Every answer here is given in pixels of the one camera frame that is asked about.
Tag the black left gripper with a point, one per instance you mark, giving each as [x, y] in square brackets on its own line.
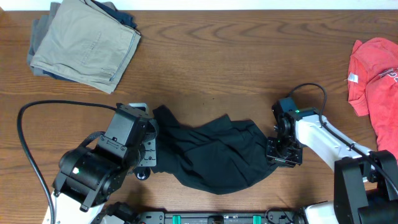
[151, 145]

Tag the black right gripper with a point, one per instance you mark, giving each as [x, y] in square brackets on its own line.
[272, 156]

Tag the black t-shirt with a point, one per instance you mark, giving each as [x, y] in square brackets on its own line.
[220, 157]

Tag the red printed t-shirt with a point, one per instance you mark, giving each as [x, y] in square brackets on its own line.
[372, 88]

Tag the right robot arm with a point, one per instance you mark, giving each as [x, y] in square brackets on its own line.
[365, 182]

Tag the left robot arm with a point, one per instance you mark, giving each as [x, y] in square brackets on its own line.
[97, 168]

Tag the khaki folded trousers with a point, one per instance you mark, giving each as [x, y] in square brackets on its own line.
[86, 45]

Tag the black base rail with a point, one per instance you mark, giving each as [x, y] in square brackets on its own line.
[122, 213]

